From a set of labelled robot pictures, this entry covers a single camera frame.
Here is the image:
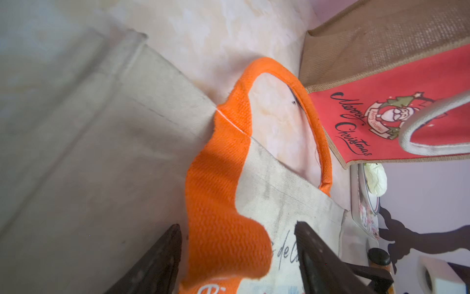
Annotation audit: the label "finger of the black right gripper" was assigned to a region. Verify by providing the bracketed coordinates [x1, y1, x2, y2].
[346, 263, 394, 294]

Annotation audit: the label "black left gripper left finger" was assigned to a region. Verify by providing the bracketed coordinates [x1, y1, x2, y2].
[106, 224, 182, 294]

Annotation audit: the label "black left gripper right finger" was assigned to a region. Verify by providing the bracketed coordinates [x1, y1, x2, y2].
[294, 222, 374, 294]

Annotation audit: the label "canvas tote bag orange handles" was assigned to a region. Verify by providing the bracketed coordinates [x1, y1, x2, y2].
[1, 31, 364, 294]

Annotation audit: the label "red Christmas jute bag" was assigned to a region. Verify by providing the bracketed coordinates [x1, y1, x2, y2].
[299, 1, 470, 168]

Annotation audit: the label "orange spice bottle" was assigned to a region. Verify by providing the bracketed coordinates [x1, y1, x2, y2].
[367, 247, 396, 294]

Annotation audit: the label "floral placemat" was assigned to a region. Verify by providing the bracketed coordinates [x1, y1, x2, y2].
[350, 164, 379, 240]

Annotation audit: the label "white plate with pattern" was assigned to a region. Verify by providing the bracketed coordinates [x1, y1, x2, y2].
[358, 164, 380, 215]

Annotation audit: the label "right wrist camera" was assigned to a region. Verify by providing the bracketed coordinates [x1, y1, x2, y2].
[417, 256, 470, 294]

